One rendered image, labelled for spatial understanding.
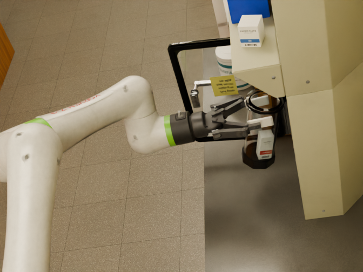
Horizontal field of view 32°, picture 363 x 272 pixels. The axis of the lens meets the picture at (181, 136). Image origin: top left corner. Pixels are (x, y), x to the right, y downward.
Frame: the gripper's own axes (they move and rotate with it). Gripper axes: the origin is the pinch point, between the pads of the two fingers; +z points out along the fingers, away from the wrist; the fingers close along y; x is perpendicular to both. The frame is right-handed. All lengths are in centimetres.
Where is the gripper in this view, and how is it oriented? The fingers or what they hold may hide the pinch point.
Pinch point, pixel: (262, 111)
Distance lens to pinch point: 181.5
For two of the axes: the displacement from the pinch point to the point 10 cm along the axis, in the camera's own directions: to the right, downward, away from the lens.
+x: 2.6, 7.3, 6.3
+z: 9.7, -2.0, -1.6
